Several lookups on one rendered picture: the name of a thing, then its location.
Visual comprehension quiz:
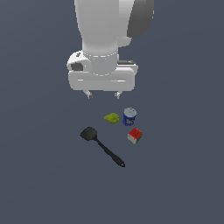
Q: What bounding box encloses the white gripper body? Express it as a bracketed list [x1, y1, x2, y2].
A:
[67, 59, 139, 93]

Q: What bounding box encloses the black spatula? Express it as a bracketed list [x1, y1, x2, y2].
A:
[79, 126, 126, 168]

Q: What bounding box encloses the red white green puzzle cube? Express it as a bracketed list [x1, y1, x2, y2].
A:
[127, 127, 144, 145]

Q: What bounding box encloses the yellow-green crumpled object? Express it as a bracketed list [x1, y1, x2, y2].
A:
[103, 112, 121, 125]

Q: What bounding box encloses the blue can with grey lid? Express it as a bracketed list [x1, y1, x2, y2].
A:
[122, 107, 138, 127]

